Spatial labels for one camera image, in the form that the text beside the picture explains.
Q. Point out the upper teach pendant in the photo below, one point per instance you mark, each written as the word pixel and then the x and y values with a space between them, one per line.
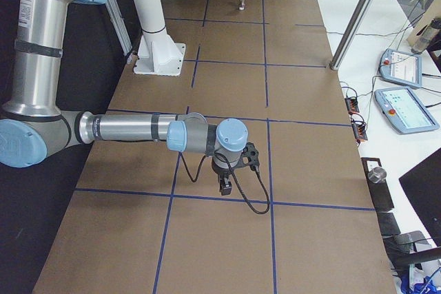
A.
pixel 402 68

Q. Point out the teach pendant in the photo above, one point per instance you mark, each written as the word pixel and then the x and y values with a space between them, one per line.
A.
pixel 402 68
pixel 404 110

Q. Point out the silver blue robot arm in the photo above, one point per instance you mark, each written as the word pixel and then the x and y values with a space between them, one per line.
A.
pixel 34 128

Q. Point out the white camera mast with base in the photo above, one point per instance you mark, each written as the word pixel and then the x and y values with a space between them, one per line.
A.
pixel 158 54

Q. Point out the aluminium frame post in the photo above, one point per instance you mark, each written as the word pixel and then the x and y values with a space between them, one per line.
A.
pixel 350 32

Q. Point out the lower teach pendant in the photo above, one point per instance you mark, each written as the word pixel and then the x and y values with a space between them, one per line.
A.
pixel 404 110

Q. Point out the black orange terminal block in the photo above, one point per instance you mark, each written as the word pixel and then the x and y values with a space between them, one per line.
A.
pixel 352 105

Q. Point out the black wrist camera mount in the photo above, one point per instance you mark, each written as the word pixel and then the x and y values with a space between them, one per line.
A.
pixel 250 157

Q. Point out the wooden stand with bottle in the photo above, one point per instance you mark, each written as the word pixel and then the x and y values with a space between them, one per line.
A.
pixel 426 30

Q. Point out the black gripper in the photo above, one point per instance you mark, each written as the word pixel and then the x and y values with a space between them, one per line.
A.
pixel 221 171

